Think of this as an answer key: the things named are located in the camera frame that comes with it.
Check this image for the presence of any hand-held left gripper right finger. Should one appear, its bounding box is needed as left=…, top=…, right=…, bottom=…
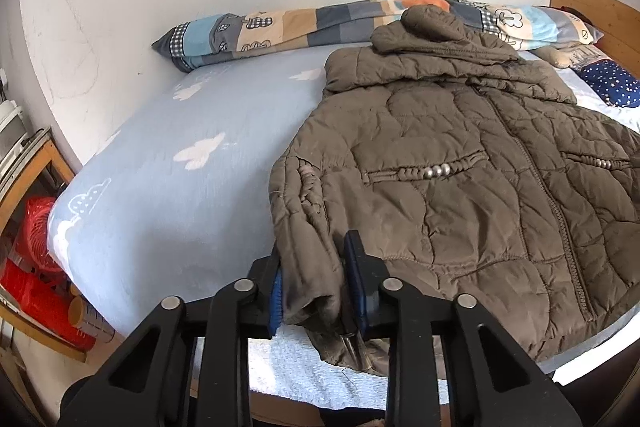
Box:
left=342, top=229, right=583, bottom=427

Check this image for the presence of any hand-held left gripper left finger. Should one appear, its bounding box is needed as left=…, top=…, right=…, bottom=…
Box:
left=57, top=252, right=283, bottom=427

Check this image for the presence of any brown quilted puffer jacket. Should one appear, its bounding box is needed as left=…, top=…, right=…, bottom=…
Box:
left=269, top=4, right=640, bottom=375

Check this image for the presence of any white fleece underlay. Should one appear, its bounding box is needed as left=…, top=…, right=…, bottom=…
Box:
left=192, top=322, right=451, bottom=408

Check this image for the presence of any light blue cloud bed sheet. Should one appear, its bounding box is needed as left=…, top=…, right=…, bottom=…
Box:
left=46, top=42, right=640, bottom=378

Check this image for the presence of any tan cup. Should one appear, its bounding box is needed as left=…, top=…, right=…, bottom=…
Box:
left=69, top=297, right=91, bottom=328

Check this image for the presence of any red plastic container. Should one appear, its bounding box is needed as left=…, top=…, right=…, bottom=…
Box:
left=0, top=259, right=96, bottom=350

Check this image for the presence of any red plastic basket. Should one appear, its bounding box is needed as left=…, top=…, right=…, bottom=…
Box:
left=15, top=197, right=63, bottom=273

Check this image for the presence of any patchwork printed quilt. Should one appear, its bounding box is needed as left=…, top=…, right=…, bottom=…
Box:
left=151, top=0, right=606, bottom=74

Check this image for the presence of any wooden shelf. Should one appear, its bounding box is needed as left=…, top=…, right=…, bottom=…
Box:
left=0, top=127, right=116, bottom=363

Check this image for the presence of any beige printed pillow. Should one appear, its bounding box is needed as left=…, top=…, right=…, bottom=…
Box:
left=537, top=44, right=608, bottom=70

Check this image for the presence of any white appliance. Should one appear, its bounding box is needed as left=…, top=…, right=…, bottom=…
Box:
left=0, top=99, right=26, bottom=178

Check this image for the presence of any navy star pillow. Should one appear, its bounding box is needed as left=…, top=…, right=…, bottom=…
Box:
left=580, top=59, right=640, bottom=108

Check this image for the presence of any wooden headboard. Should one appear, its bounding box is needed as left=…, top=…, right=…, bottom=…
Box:
left=550, top=0, right=640, bottom=62

